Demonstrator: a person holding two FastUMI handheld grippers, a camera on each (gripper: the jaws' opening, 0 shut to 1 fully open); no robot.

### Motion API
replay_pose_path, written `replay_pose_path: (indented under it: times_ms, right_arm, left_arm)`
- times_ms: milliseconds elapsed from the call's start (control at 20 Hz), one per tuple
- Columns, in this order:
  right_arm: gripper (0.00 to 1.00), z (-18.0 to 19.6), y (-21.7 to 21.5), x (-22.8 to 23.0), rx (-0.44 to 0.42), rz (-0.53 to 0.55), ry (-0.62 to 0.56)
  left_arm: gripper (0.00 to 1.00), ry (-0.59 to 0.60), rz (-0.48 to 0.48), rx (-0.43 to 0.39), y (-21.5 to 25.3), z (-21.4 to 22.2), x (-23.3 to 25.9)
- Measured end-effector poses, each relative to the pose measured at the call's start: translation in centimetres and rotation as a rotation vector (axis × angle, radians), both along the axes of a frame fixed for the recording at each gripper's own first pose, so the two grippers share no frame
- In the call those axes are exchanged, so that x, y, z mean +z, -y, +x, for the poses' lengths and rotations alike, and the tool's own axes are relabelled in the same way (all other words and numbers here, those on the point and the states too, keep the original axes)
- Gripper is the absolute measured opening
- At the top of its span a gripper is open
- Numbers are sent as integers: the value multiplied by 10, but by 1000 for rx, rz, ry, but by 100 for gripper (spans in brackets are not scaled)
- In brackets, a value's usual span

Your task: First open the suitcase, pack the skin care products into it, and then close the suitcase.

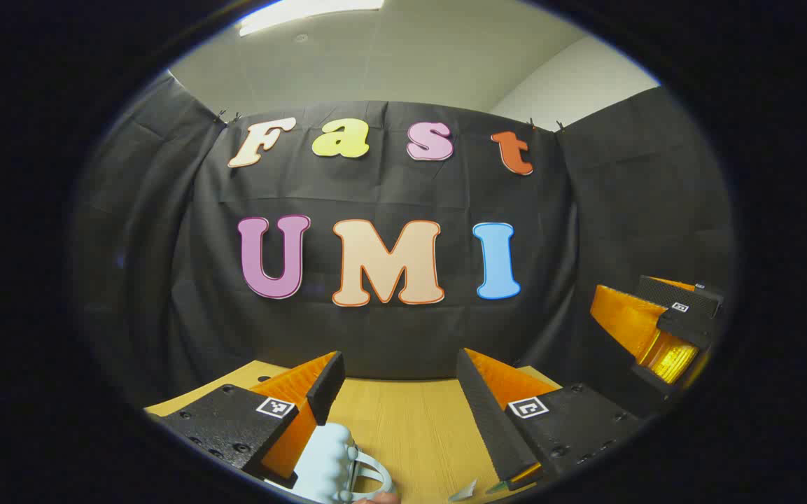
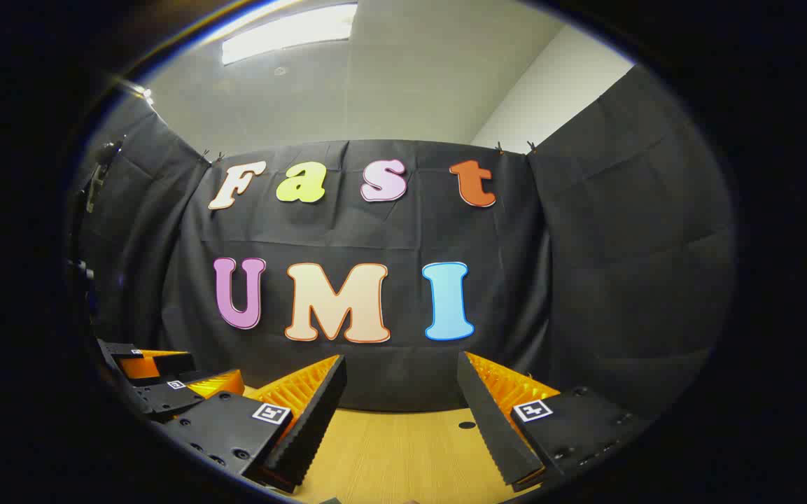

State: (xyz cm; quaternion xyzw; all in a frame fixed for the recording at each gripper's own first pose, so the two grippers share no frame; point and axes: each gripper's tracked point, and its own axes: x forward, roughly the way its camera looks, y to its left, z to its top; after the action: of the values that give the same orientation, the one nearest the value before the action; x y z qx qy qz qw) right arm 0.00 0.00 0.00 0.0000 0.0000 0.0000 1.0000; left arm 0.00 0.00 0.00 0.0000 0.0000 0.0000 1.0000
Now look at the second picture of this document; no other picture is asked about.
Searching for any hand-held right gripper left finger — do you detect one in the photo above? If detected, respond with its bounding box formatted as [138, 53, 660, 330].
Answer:
[164, 353, 348, 494]

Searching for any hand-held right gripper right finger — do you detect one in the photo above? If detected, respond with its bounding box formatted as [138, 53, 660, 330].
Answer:
[456, 350, 650, 491]

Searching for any black device on stand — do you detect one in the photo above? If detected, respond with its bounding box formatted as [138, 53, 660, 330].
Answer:
[85, 140, 125, 214]

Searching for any rectangular ceiling light panel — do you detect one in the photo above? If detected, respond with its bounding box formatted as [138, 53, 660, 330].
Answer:
[221, 3, 359, 66]

